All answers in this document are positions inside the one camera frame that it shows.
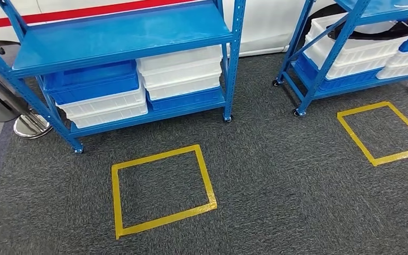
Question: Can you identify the blue metal shelf rack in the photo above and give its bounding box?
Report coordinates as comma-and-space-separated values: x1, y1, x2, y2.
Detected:
0, 0, 247, 155

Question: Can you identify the black round-base stand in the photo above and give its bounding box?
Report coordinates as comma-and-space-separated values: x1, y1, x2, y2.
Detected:
0, 61, 29, 123

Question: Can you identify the chrome round stanchion base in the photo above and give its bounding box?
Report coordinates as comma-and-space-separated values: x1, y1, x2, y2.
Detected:
13, 112, 53, 140

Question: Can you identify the black curved part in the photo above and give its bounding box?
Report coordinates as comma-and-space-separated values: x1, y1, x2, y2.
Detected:
327, 15, 408, 41

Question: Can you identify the blue metal rack on wheels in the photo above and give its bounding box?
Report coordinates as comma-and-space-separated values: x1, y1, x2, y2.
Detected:
273, 0, 408, 117

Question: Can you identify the white car with red stripe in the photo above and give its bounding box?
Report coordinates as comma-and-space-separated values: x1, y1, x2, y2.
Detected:
0, 0, 335, 59

